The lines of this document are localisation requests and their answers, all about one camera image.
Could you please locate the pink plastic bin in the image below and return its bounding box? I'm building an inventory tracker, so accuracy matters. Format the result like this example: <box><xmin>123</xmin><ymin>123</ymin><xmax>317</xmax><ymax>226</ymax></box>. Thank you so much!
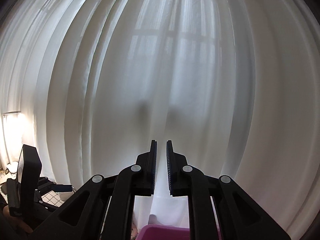
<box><xmin>136</xmin><ymin>224</ymin><xmax>199</xmax><ymax>240</ymax></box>

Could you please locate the person left hand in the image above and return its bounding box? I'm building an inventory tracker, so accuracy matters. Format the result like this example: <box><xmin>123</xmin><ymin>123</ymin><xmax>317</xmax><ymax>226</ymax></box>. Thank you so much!
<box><xmin>3</xmin><ymin>205</ymin><xmax>33</xmax><ymax>233</ymax></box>

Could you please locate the white grid tablecloth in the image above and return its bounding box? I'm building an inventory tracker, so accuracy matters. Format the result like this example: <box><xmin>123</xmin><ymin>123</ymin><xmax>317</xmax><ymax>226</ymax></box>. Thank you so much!
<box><xmin>42</xmin><ymin>191</ymin><xmax>73</xmax><ymax>207</ymax></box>

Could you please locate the white round object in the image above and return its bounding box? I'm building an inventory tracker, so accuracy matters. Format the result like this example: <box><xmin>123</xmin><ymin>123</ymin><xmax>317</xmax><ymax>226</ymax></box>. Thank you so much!
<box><xmin>5</xmin><ymin>161</ymin><xmax>18</xmax><ymax>179</ymax></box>

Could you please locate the white curtain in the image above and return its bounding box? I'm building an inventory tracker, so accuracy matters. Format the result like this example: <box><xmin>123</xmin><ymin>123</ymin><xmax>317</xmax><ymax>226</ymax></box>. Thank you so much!
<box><xmin>1</xmin><ymin>0</ymin><xmax>319</xmax><ymax>239</ymax></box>

